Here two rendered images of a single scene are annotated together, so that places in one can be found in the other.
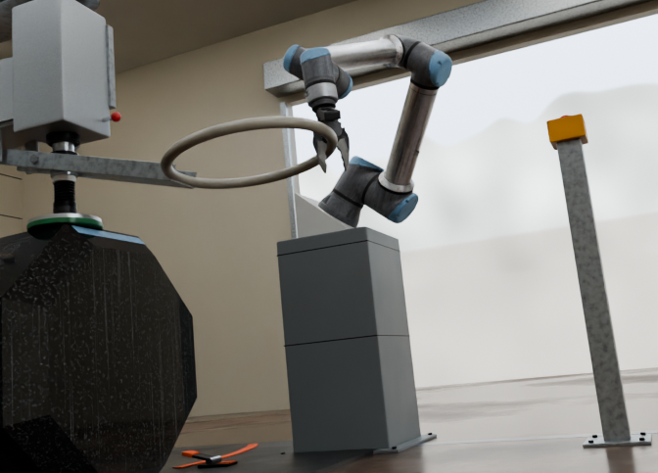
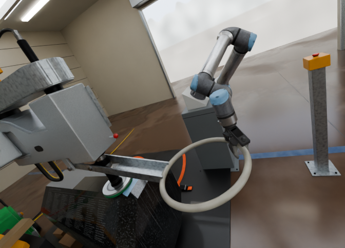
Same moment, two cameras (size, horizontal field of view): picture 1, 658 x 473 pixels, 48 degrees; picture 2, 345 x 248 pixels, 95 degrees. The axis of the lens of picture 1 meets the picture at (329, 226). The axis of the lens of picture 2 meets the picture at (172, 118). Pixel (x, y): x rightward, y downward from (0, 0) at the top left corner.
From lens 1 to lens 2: 1.77 m
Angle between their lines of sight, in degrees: 32
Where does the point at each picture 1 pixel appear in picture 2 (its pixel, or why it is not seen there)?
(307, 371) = (203, 150)
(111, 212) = (103, 59)
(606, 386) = (322, 156)
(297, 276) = (192, 125)
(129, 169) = (139, 177)
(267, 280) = (153, 68)
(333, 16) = not seen: outside the picture
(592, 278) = (322, 124)
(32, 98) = (72, 151)
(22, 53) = (51, 130)
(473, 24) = not seen: outside the picture
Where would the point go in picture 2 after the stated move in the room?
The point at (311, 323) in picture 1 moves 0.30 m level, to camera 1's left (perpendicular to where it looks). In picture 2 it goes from (200, 137) to (177, 146)
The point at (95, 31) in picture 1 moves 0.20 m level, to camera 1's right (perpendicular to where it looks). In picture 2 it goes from (81, 97) to (113, 83)
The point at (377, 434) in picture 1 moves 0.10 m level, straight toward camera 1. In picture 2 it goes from (229, 165) to (232, 170)
